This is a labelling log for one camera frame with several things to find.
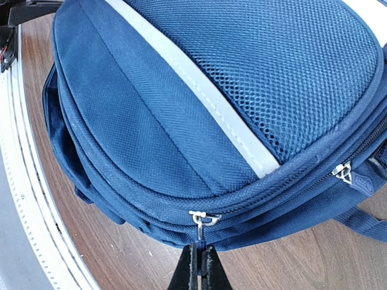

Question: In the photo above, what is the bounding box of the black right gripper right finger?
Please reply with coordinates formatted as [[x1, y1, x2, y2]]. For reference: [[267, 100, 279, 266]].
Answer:
[[201, 245, 233, 290]]

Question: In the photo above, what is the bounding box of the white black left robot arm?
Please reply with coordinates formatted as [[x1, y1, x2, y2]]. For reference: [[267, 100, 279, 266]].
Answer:
[[1, 0, 63, 73]]

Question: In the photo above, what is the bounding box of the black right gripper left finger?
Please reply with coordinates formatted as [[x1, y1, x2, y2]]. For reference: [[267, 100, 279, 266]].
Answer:
[[167, 243, 198, 290]]

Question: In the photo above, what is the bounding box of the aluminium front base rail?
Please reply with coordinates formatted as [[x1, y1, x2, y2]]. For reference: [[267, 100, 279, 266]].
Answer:
[[0, 24, 100, 290]]

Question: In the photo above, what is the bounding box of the navy blue student backpack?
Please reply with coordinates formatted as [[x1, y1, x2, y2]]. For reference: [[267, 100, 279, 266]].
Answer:
[[43, 1, 386, 251]]

